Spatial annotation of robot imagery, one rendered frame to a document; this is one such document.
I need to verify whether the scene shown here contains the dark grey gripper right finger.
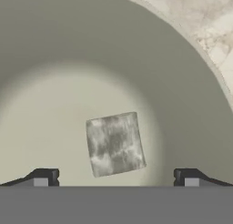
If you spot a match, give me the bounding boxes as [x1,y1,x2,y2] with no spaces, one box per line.
[173,168,233,188]

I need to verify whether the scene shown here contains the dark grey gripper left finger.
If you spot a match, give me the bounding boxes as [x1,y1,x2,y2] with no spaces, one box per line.
[0,168,60,188]

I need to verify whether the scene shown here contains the grey ice cube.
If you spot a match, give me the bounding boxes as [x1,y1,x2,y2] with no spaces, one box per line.
[85,111,147,178]

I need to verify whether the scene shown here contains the pale grey ice bowl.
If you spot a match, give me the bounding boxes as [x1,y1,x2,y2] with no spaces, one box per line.
[0,0,233,188]

